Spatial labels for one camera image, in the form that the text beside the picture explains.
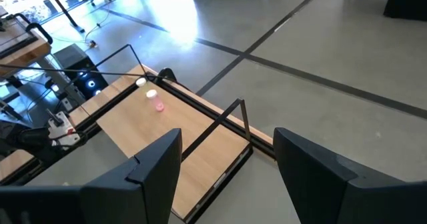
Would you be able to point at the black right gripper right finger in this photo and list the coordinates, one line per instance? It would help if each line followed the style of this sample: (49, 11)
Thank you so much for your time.
(333, 197)

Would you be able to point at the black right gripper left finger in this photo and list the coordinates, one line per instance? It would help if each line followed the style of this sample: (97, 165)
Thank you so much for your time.
(116, 197)

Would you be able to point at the small pink pill bottle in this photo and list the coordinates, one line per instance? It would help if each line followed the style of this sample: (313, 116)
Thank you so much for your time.
(155, 100)

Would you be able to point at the grey table mat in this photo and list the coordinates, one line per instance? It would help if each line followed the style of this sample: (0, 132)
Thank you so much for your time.
(83, 164)

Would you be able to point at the black computer tower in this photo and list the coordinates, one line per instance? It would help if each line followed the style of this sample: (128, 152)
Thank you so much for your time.
(75, 64)

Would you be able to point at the wooden side table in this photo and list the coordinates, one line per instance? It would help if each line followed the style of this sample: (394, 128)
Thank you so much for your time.
(23, 47)

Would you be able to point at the black desk leg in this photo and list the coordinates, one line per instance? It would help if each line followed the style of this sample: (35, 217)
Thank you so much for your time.
(63, 9)

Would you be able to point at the black cabinet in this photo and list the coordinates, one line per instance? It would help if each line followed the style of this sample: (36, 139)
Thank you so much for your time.
(405, 0)

